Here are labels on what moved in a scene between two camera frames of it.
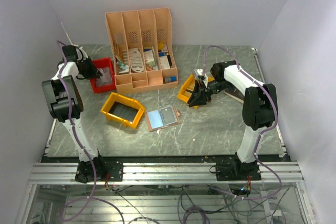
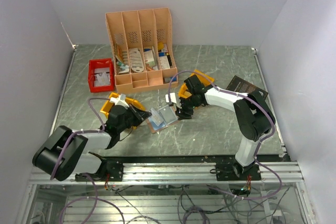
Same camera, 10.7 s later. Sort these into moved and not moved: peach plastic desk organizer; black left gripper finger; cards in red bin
Moved: black left gripper finger
Not moved: peach plastic desk organizer; cards in red bin
